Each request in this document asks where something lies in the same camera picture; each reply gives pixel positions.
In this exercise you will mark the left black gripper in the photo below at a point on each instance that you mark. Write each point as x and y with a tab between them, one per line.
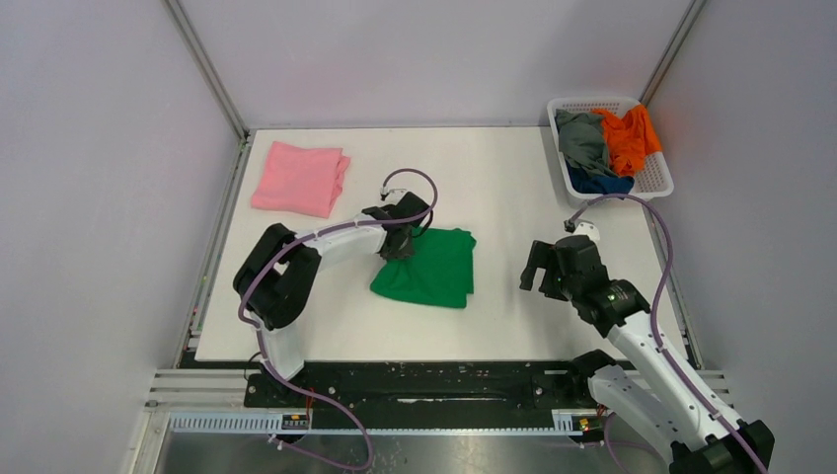
403	252

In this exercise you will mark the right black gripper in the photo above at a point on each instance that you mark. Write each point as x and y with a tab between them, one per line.
537	259

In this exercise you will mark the green t shirt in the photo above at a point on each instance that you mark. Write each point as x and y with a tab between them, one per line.
440	273

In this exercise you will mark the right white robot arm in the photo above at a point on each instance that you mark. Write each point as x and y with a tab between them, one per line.
691	427

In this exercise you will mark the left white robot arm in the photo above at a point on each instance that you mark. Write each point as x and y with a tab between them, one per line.
277	278

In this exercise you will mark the blue t shirt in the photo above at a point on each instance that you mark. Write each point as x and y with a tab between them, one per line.
583	183

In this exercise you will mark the folded pink t shirt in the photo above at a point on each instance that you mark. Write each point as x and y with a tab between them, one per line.
307	181

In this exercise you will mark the grey t shirt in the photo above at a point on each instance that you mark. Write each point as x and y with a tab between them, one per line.
581	140

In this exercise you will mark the white plastic laundry basket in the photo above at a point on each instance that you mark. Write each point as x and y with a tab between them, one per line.
653	181

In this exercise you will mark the orange t shirt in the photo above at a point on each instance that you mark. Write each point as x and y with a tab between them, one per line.
630	140

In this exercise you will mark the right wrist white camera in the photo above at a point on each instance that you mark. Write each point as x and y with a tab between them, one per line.
583	228

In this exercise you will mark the wrist white camera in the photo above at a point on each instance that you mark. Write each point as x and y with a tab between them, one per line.
392	196
583	228

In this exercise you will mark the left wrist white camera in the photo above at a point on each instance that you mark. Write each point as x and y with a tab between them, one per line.
392	196

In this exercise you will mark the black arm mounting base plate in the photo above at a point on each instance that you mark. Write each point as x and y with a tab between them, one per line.
424	396

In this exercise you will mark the aluminium frame rail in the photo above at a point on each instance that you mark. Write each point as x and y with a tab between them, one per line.
205	67

